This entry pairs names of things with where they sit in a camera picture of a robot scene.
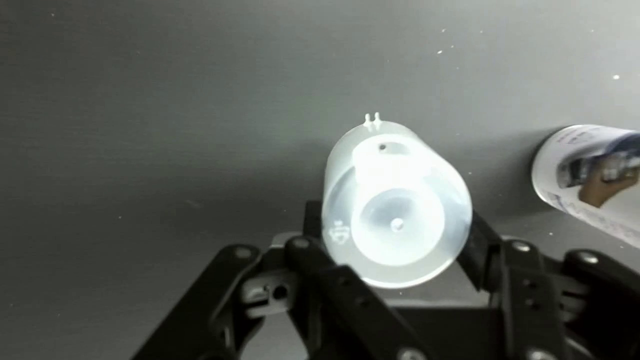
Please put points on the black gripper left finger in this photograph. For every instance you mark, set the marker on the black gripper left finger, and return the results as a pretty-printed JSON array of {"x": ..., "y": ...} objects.
[{"x": 333, "y": 310}]

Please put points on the translucent plastic cap lid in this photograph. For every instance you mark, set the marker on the translucent plastic cap lid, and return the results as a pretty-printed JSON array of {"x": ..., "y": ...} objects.
[{"x": 392, "y": 208}]

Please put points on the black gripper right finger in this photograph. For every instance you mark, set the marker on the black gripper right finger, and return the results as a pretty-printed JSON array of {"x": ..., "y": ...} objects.
[{"x": 583, "y": 307}]

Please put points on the white blue spray can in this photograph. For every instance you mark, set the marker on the white blue spray can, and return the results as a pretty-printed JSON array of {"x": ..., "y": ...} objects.
[{"x": 592, "y": 173}]

